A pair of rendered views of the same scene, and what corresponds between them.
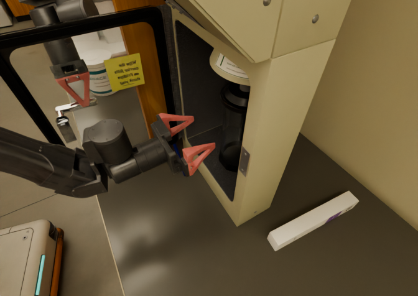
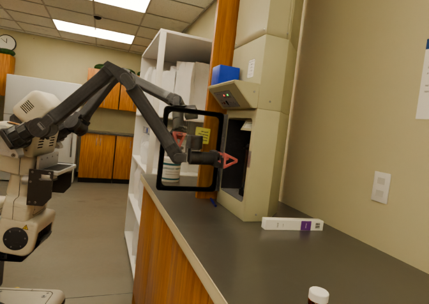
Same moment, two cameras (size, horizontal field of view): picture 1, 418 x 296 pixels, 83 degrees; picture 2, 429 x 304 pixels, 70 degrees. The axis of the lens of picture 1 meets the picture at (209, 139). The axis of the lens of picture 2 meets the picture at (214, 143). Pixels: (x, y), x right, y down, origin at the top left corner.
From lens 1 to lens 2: 1.03 m
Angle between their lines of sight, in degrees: 44
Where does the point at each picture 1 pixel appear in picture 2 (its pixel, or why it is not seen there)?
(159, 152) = (212, 154)
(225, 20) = (244, 92)
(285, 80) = (263, 118)
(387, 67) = (329, 152)
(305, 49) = (269, 110)
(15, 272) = not seen: outside the picture
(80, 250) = not seen: outside the picture
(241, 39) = (248, 98)
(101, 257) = not seen: outside the picture
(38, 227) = (57, 293)
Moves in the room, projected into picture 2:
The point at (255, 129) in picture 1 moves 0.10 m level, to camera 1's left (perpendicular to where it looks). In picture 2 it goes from (253, 136) to (229, 134)
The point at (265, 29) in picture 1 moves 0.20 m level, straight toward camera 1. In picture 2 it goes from (254, 98) to (239, 91)
